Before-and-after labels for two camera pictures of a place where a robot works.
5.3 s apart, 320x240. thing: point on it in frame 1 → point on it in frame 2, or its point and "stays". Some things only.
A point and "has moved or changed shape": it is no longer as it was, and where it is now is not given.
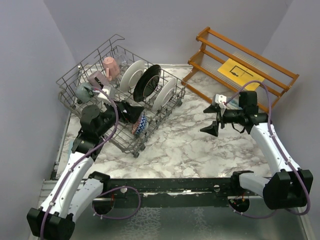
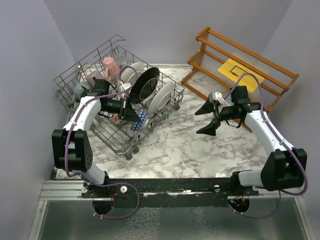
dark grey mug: (84, 92) stays
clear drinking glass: (121, 59) stays
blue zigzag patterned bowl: (141, 125) has moved or changed shape
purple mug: (98, 79) stays
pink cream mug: (112, 70) stays
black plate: (146, 82) has moved or changed shape
